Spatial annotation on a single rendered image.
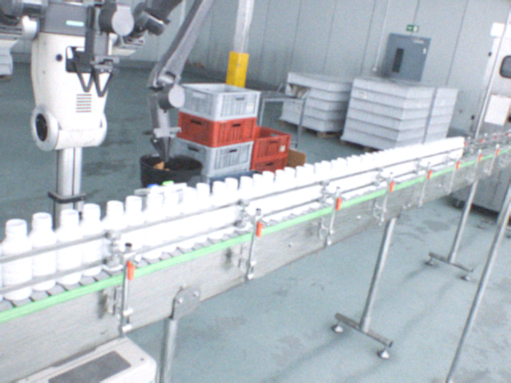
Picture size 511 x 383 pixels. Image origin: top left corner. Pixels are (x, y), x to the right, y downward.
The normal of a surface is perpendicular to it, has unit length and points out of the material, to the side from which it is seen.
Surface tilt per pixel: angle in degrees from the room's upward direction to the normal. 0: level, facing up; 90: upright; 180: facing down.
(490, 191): 90
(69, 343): 90
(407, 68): 90
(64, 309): 90
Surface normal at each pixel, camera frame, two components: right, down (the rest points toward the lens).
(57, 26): 0.75, 0.31
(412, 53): -0.65, 0.14
